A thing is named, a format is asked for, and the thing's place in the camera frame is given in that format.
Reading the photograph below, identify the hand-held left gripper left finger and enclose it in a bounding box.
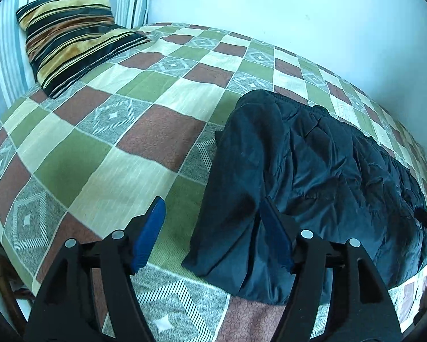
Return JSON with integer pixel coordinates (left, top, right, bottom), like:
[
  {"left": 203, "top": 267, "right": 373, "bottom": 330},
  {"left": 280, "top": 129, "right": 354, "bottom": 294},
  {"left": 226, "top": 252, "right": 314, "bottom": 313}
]
[{"left": 24, "top": 197, "right": 167, "bottom": 342}]

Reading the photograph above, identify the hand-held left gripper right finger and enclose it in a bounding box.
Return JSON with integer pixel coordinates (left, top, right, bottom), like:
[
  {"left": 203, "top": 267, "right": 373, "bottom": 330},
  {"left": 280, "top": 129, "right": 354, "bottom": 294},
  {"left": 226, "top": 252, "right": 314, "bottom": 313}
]
[{"left": 260, "top": 198, "right": 403, "bottom": 342}]

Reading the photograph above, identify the dark navy jacket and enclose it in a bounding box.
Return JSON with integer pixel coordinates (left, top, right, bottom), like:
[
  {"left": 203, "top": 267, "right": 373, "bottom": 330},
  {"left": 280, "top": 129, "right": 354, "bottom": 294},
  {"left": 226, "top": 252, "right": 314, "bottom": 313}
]
[{"left": 181, "top": 90, "right": 427, "bottom": 305}]

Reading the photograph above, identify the checkered bedspread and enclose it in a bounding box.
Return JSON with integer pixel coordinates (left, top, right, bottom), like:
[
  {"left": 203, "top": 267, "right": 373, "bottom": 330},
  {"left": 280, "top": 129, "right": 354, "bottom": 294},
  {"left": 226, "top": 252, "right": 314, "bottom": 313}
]
[{"left": 0, "top": 22, "right": 427, "bottom": 342}]

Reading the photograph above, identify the brown wooden chair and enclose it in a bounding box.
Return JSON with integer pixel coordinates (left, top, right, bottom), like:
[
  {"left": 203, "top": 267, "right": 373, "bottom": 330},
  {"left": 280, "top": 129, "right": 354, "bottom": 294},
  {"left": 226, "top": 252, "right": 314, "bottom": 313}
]
[{"left": 0, "top": 253, "right": 36, "bottom": 332}]

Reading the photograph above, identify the yellow black striped pillow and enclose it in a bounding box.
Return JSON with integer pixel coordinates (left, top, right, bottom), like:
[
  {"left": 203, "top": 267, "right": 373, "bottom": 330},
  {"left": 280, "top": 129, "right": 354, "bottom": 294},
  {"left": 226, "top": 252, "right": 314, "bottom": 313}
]
[{"left": 16, "top": 0, "right": 152, "bottom": 99}]

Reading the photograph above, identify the blue striped cloth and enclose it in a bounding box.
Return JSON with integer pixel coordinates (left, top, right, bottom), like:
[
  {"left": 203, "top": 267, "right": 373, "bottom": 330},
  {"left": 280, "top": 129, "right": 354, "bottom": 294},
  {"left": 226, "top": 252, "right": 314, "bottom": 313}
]
[{"left": 0, "top": 0, "right": 157, "bottom": 122}]

